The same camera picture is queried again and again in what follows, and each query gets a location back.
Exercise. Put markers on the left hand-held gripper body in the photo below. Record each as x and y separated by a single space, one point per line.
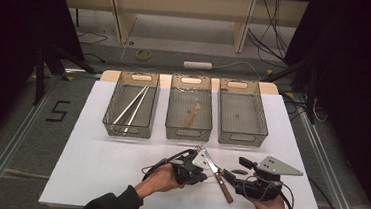
186 171

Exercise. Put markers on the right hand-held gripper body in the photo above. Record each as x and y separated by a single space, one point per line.
260 190

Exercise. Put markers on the transparent grey plastic bin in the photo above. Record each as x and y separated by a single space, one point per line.
255 123
180 100
147 115

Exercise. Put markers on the metal chopstick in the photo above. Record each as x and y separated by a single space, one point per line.
134 105
137 106

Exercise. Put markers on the person's left hand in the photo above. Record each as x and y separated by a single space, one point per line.
161 179

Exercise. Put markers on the white table sheet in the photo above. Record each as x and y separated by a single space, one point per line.
102 164

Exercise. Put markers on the black metal stand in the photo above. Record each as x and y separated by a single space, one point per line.
39 79
311 104

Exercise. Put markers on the white power strip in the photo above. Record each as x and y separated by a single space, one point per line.
197 65

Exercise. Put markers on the yellow tape roll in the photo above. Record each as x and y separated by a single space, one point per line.
143 59

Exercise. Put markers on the dark curtain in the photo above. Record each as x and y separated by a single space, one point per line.
360 64
13 20

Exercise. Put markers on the beige wooden desk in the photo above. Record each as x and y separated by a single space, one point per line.
181 4

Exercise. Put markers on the long aluminium floor rail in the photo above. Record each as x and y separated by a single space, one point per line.
4 157
334 183

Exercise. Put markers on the short aluminium floor rail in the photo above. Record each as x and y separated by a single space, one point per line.
82 73

